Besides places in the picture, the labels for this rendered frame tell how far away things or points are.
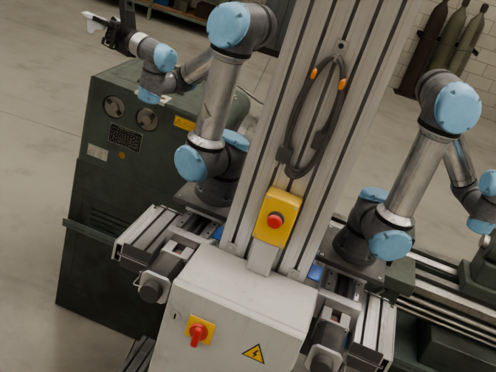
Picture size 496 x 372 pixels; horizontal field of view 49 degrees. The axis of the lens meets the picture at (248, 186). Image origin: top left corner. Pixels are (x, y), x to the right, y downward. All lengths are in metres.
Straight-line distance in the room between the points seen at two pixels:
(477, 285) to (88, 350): 1.79
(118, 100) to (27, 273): 1.25
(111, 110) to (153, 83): 0.62
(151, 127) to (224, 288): 1.09
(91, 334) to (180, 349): 1.48
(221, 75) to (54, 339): 1.73
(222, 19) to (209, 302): 0.72
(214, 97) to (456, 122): 0.64
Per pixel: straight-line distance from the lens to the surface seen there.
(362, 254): 1.76
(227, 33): 1.47
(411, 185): 1.53
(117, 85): 2.29
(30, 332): 2.88
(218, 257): 1.45
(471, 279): 2.55
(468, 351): 2.57
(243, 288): 1.37
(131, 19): 1.83
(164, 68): 1.71
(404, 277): 2.30
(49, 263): 3.26
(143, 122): 2.29
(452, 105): 1.43
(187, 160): 1.62
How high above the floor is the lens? 2.07
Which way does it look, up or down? 27 degrees down
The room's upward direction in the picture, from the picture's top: 18 degrees clockwise
